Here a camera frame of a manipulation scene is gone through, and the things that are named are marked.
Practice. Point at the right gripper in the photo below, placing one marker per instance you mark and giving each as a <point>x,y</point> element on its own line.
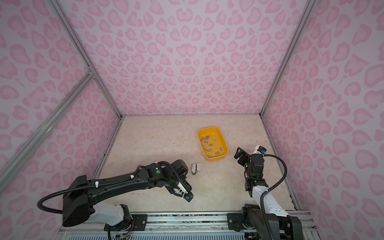
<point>245,157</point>

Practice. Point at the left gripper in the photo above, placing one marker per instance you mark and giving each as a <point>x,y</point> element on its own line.
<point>184,178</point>

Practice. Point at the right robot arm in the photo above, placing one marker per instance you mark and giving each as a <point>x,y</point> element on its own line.
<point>266,217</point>

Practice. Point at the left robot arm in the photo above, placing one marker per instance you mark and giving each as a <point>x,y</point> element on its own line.
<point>79,204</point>

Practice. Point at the yellow plastic tray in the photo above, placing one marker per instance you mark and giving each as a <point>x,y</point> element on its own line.
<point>209,152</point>

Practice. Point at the aluminium mounting rail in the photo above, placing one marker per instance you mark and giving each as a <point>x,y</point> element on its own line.
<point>168,226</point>

